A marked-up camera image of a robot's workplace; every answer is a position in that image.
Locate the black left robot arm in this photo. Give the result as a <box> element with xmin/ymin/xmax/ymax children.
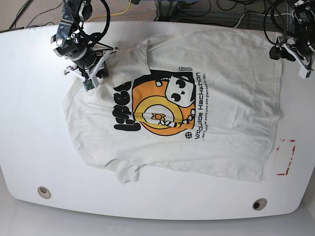
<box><xmin>268</xmin><ymin>0</ymin><xmax>315</xmax><ymax>61</ymax></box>

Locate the right table cable grommet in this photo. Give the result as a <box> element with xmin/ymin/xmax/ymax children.
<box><xmin>252</xmin><ymin>198</ymin><xmax>267</xmax><ymax>211</ymax></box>

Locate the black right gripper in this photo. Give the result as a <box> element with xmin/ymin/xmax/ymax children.
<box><xmin>65</xmin><ymin>49</ymin><xmax>109</xmax><ymax>79</ymax></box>

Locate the white t-shirt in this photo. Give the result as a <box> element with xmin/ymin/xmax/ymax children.
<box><xmin>63</xmin><ymin>31</ymin><xmax>283</xmax><ymax>183</ymax></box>

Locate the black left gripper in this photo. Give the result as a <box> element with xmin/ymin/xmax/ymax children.
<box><xmin>269</xmin><ymin>36</ymin><xmax>315</xmax><ymax>61</ymax></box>

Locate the yellow cable on floor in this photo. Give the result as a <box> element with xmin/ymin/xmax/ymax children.
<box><xmin>91</xmin><ymin>0</ymin><xmax>131</xmax><ymax>22</ymax></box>

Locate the red tape rectangle marker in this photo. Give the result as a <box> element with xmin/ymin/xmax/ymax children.
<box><xmin>274</xmin><ymin>139</ymin><xmax>296</xmax><ymax>176</ymax></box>

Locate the white cable on floor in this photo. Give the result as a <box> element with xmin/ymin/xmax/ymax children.
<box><xmin>233</xmin><ymin>10</ymin><xmax>293</xmax><ymax>29</ymax></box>

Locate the left table cable grommet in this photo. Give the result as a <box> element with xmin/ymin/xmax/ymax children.
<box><xmin>37</xmin><ymin>186</ymin><xmax>52</xmax><ymax>199</ymax></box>

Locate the table cable grommet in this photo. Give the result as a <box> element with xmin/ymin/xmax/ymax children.
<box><xmin>252</xmin><ymin>198</ymin><xmax>267</xmax><ymax>211</ymax></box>
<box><xmin>37</xmin><ymin>186</ymin><xmax>52</xmax><ymax>199</ymax></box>

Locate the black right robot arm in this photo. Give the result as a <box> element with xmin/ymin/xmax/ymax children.
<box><xmin>51</xmin><ymin>0</ymin><xmax>114</xmax><ymax>78</ymax></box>

